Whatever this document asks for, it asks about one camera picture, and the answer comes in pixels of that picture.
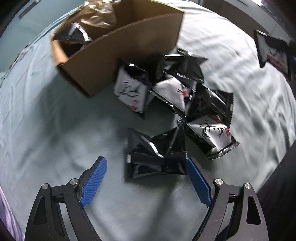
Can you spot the black snack packet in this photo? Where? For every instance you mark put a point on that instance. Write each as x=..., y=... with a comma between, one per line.
x=72, y=39
x=165, y=153

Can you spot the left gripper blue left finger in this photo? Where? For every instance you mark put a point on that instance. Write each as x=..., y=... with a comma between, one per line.
x=46, y=222

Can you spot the lilac duvet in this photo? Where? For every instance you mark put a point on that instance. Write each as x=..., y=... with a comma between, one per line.
x=10, y=229

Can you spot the white deer snack packet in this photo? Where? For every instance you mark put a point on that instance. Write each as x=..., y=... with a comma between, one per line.
x=211, y=136

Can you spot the white cabinet unit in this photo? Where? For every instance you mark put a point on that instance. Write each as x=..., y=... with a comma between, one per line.
x=265, y=16

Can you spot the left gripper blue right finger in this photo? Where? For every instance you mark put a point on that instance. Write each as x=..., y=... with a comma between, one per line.
x=234, y=212

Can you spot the black wall bracket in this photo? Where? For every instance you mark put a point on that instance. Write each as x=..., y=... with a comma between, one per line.
x=28, y=8

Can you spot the white snack packet near box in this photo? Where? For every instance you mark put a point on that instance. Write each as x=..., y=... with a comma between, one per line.
x=133, y=87

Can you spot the brown cardboard box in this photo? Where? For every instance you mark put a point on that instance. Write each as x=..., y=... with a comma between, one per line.
x=143, y=29

